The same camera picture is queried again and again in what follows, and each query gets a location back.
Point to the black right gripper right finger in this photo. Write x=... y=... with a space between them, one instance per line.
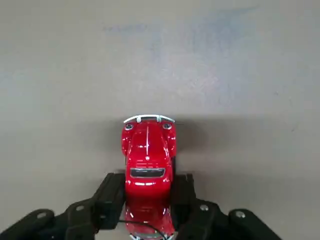
x=185 y=200

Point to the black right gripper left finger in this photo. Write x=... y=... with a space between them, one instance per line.
x=107 y=195

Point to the red toy car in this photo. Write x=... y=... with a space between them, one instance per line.
x=147 y=150

